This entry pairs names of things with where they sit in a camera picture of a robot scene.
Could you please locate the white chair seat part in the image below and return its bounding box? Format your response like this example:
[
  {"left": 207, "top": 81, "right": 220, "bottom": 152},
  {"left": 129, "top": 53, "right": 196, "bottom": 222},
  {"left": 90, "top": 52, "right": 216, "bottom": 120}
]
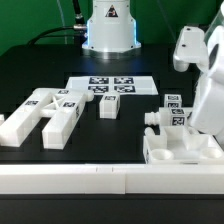
[{"left": 143, "top": 126, "right": 224, "bottom": 165}]

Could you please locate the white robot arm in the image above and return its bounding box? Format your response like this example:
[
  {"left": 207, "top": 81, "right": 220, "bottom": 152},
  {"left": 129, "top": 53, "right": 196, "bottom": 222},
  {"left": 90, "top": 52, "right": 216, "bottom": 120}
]
[{"left": 173, "top": 2, "right": 224, "bottom": 135}]

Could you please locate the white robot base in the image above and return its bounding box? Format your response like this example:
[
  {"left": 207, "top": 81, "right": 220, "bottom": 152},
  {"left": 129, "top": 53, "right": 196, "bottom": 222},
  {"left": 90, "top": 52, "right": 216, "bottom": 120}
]
[{"left": 82, "top": 0, "right": 141, "bottom": 59}]

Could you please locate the white tagged cube nut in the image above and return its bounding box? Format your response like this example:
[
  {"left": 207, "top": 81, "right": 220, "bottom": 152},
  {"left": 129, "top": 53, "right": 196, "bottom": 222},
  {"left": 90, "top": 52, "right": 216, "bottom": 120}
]
[{"left": 164, "top": 94, "right": 182, "bottom": 108}]

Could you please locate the white part at left edge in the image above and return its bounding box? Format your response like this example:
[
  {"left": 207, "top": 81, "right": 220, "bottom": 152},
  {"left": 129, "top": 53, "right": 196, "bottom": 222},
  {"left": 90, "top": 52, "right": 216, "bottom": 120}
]
[{"left": 0, "top": 114, "right": 4, "bottom": 125}]

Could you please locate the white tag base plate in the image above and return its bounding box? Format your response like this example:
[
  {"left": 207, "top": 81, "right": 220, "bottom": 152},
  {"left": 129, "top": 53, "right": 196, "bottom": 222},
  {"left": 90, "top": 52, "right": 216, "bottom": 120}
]
[{"left": 66, "top": 76, "right": 158, "bottom": 95}]

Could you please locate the white chair back frame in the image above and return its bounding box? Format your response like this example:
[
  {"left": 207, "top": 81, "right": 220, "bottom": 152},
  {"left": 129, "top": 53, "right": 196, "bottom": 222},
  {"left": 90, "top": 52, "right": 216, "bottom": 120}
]
[{"left": 0, "top": 88, "right": 94, "bottom": 150}]

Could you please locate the white front fence rail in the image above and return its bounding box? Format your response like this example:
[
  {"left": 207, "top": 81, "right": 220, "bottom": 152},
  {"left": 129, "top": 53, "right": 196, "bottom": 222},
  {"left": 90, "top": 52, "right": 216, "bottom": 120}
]
[{"left": 0, "top": 164, "right": 224, "bottom": 194}]

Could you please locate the black cable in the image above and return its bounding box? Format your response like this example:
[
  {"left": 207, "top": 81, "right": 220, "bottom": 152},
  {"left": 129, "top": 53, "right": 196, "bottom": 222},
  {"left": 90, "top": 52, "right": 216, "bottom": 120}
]
[{"left": 26, "top": 0, "right": 88, "bottom": 46}]

